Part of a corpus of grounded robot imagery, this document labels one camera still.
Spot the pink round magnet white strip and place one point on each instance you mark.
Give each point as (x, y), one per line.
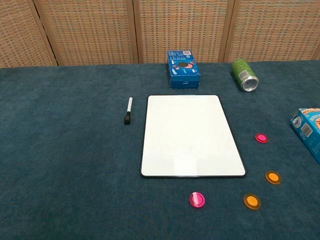
(200, 202)

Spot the plain pink round magnet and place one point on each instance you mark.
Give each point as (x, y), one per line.
(261, 137)

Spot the orange round magnet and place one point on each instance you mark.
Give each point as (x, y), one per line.
(252, 201)
(273, 177)

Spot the white marker black cap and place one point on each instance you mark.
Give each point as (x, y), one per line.
(130, 105)

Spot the blue Oreo cookie box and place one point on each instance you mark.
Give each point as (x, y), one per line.
(183, 75)

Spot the green drink can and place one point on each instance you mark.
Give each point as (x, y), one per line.
(241, 70)

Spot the woven wicker screen panel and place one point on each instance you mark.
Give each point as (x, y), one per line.
(180, 25)
(15, 32)
(87, 30)
(275, 27)

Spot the dark teal table cloth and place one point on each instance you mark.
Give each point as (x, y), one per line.
(62, 150)

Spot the blue chocolate chip cookie box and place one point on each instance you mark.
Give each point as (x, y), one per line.
(307, 132)

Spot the white rectangular board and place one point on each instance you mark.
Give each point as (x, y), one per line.
(190, 135)

